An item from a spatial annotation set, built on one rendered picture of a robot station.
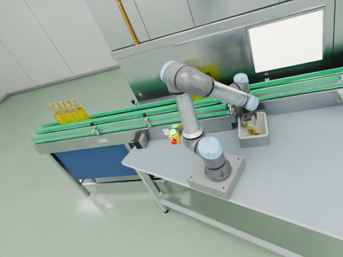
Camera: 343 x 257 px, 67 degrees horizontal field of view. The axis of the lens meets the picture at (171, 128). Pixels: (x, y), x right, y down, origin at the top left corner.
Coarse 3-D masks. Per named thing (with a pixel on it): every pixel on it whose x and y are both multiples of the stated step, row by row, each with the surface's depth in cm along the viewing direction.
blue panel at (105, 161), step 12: (120, 144) 213; (132, 144) 210; (60, 156) 240; (72, 156) 237; (84, 156) 233; (96, 156) 230; (108, 156) 227; (120, 156) 224; (72, 168) 251; (84, 168) 247; (96, 168) 243; (108, 168) 240; (120, 168) 236; (132, 168) 233
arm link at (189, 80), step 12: (180, 72) 109; (192, 72) 107; (180, 84) 109; (192, 84) 107; (204, 84) 108; (216, 84) 114; (204, 96) 113; (216, 96) 117; (228, 96) 120; (240, 96) 125; (252, 96) 130; (252, 108) 131
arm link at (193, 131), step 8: (168, 64) 117; (176, 64) 114; (184, 64) 114; (160, 72) 120; (168, 72) 115; (176, 72) 111; (168, 80) 116; (168, 88) 121; (176, 88) 115; (176, 96) 123; (184, 96) 122; (176, 104) 128; (184, 104) 124; (192, 104) 127; (184, 112) 128; (192, 112) 129; (184, 120) 131; (192, 120) 131; (184, 128) 137; (192, 128) 134; (200, 128) 138; (184, 136) 139; (192, 136) 136; (200, 136) 137; (184, 144) 146; (192, 144) 138
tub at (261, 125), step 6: (258, 114) 168; (264, 114) 165; (240, 120) 171; (252, 120) 172; (258, 120) 171; (264, 120) 161; (240, 126) 166; (252, 126) 171; (258, 126) 169; (264, 126) 166; (240, 132) 162; (246, 132) 169; (264, 132) 163; (240, 138) 157; (246, 138) 156
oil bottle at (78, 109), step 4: (72, 100) 206; (72, 104) 208; (76, 104) 209; (76, 108) 210; (80, 108) 211; (76, 112) 212; (80, 112) 211; (84, 112) 215; (80, 116) 214; (84, 116) 215; (88, 116) 219
